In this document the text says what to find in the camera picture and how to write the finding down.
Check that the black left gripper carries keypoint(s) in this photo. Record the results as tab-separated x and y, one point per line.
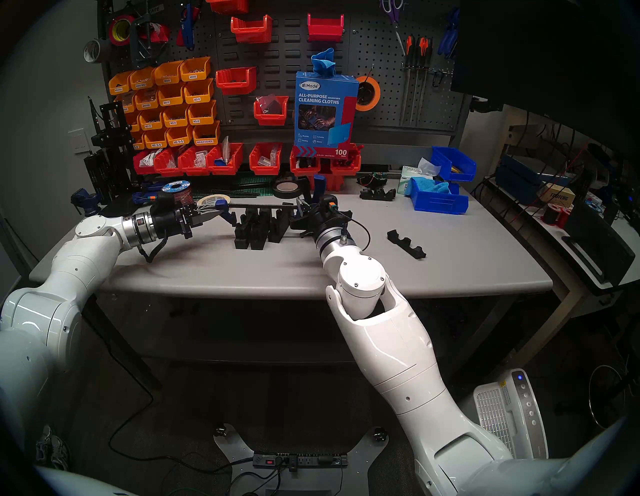
167	222

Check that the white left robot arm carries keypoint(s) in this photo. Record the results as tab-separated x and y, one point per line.
65	280

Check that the grey sneaker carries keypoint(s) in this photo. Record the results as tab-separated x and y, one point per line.
52	450

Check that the beige masking tape roll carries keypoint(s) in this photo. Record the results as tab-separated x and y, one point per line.
201	201

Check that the black flat device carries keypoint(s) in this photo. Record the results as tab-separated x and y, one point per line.
597	245

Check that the red tape dispenser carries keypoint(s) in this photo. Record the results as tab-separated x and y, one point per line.
155	34

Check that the stacked red storage bins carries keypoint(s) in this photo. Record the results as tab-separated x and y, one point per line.
332	182

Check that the black printed clip block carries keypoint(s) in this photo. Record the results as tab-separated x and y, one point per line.
377	194

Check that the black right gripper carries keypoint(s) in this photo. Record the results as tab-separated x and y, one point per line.
320	225

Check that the orange tape roll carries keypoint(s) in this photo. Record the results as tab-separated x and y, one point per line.
376	94

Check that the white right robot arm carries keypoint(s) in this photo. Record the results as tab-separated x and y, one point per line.
395	350

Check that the black 3D printed piece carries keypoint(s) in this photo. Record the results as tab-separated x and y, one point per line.
277	227
250	232

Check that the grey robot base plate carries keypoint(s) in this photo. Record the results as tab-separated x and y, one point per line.
235	445

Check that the blue cloth in box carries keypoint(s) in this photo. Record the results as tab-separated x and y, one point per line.
324	62

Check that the blue cleaning cloths box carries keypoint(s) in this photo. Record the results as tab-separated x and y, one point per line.
325	115

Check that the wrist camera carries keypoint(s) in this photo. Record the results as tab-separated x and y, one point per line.
162	200
329	202

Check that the red thread spool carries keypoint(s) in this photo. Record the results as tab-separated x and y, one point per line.
562	216

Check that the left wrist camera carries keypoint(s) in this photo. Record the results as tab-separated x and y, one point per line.
162	200

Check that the yellow storage bin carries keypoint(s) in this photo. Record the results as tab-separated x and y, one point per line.
120	89
195	75
202	119
198	97
176	121
146	105
128	107
151	125
206	140
138	146
134	127
171	100
179	141
142	84
155	144
167	79

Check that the black tape roll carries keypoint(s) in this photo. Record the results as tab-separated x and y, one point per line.
287	195

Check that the black tool stand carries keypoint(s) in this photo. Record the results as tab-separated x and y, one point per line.
112	150

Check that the green white tissue box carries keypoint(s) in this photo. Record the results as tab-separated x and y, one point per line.
407	182

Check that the blue bench vise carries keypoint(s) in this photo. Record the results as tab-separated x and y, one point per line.
87	200

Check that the blue cloth in bin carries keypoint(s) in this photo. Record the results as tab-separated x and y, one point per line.
430	187

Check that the green cutting mat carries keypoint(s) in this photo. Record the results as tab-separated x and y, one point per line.
255	182

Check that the black power strip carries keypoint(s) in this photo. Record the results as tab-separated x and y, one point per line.
300	460

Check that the white side desk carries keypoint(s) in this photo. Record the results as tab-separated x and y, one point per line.
530	212

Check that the blue hand clamp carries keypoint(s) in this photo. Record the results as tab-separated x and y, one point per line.
147	192

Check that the black printed notched bracket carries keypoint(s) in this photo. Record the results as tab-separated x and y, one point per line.
406	244

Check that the red yellow tape roll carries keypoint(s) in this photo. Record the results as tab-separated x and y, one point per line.
114	35

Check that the grey duct tape roll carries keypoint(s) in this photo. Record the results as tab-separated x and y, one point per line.
100	47

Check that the large black monitor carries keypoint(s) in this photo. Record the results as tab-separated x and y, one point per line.
550	60

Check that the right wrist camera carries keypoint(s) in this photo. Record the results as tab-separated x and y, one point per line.
329	202

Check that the red storage bin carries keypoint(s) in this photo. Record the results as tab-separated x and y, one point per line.
270	117
142	170
325	32
305	170
225	169
345	167
227	6
165	169
235	85
251	32
265	170
192	170

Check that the blue plastic storage bin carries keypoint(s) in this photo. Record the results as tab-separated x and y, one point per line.
440	205
457	167

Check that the white air purifier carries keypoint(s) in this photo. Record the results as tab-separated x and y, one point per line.
525	415

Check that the orange black screwdriver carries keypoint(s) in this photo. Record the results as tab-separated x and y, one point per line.
429	50

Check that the blue equipment case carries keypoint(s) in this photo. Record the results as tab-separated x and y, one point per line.
520	180

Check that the dark grey pegboard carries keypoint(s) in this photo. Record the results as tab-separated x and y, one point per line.
295	55

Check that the blue black bar clamp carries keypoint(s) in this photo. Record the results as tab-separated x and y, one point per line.
227	215

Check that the small cardboard box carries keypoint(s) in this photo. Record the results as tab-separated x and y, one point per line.
557	194

